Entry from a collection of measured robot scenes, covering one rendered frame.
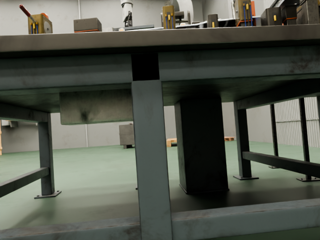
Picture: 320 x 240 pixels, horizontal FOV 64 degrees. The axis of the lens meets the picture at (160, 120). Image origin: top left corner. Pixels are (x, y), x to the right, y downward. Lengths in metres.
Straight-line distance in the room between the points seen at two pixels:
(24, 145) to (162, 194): 10.28
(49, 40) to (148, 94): 0.26
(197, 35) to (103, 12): 10.47
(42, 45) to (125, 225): 0.48
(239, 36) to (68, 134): 9.81
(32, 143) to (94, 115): 9.84
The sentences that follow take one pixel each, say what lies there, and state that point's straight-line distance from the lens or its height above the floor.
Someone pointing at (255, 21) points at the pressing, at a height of 1.00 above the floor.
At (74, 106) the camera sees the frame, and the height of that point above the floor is 0.56.
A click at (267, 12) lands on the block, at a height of 0.96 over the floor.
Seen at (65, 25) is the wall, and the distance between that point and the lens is 11.14.
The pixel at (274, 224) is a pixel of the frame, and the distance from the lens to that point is 0.78.
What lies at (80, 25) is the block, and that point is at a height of 0.99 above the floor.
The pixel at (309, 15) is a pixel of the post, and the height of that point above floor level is 0.86.
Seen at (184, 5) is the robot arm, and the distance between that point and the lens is 2.09.
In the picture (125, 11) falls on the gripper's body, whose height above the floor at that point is 1.28.
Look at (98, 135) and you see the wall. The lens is 10.09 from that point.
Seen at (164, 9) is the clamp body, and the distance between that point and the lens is 1.33.
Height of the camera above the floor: 0.46
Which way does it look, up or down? 2 degrees up
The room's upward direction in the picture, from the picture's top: 4 degrees counter-clockwise
